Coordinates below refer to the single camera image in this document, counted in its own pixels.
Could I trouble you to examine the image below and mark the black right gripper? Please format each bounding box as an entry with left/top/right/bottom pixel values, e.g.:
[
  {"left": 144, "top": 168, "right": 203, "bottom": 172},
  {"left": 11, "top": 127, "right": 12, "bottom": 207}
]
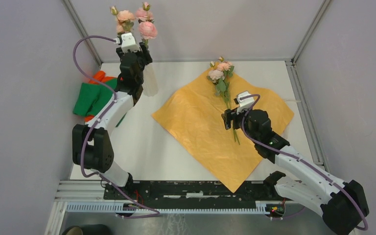
[{"left": 221, "top": 104, "right": 259, "bottom": 143}]

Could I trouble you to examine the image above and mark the orange wrapping paper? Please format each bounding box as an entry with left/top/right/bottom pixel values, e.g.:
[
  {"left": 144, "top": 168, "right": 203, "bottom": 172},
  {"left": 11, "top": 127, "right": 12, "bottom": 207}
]
[{"left": 151, "top": 67, "right": 295, "bottom": 193}]

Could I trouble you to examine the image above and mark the pink artificial flower bouquet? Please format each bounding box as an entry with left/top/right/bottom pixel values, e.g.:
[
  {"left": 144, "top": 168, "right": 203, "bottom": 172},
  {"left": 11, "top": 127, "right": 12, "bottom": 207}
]
[{"left": 207, "top": 56, "right": 240, "bottom": 145}]

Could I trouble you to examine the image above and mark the single artificial flower stem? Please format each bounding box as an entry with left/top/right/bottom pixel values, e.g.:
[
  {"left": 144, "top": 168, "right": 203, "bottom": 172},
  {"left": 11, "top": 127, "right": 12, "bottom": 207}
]
[{"left": 110, "top": 6, "right": 135, "bottom": 36}]

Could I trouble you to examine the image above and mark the cream printed ribbon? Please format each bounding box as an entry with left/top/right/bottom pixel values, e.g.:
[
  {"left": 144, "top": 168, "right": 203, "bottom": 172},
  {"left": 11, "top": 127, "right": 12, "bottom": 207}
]
[{"left": 284, "top": 99, "right": 302, "bottom": 103}]

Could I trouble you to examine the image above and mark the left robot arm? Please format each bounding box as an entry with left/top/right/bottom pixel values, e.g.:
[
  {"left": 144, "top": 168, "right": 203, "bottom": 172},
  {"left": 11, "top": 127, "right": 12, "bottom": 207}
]
[{"left": 72, "top": 42, "right": 152, "bottom": 200}]

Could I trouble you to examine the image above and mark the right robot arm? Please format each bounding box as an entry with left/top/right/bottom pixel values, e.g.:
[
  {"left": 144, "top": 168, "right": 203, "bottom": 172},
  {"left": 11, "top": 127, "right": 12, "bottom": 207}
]
[{"left": 221, "top": 109, "right": 369, "bottom": 235}]

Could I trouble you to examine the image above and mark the white ribbed vase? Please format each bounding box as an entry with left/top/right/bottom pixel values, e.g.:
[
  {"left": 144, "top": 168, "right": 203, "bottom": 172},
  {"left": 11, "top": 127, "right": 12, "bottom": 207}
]
[{"left": 142, "top": 63, "right": 159, "bottom": 97}]

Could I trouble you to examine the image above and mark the orange cloth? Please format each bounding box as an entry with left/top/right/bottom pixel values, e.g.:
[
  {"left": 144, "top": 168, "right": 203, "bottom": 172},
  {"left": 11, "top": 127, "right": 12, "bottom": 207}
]
[{"left": 84, "top": 70, "right": 117, "bottom": 122}]

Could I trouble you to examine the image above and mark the green cloth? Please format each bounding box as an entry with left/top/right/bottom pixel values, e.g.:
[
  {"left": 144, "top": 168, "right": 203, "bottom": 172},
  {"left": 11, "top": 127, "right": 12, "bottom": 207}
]
[{"left": 72, "top": 83, "right": 113, "bottom": 122}]

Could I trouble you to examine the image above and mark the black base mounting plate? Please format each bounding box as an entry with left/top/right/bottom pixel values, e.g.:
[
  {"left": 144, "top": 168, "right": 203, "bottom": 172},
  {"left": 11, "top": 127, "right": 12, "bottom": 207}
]
[{"left": 103, "top": 180, "right": 296, "bottom": 210}]

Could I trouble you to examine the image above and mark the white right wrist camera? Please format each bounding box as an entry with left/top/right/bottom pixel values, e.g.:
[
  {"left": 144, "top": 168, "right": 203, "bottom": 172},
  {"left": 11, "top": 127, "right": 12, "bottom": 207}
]
[{"left": 234, "top": 91, "right": 255, "bottom": 114}]

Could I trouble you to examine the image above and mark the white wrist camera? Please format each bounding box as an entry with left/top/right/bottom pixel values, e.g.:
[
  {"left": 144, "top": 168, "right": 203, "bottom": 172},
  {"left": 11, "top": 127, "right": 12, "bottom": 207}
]
[
  {"left": 234, "top": 91, "right": 255, "bottom": 114},
  {"left": 114, "top": 32, "right": 141, "bottom": 53}
]

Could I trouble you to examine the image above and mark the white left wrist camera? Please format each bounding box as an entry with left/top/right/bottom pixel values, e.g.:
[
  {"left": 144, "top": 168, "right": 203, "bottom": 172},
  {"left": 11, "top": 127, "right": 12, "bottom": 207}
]
[{"left": 114, "top": 32, "right": 141, "bottom": 53}]

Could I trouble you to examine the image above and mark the aluminium frame rail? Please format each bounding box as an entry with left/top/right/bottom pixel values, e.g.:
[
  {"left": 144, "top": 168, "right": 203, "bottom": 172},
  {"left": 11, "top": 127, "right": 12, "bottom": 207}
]
[{"left": 54, "top": 180, "right": 349, "bottom": 204}]

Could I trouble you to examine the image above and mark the white slotted cable duct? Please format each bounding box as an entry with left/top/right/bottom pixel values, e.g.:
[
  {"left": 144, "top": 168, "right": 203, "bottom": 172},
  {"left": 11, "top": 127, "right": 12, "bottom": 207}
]
[{"left": 65, "top": 202, "right": 270, "bottom": 215}]

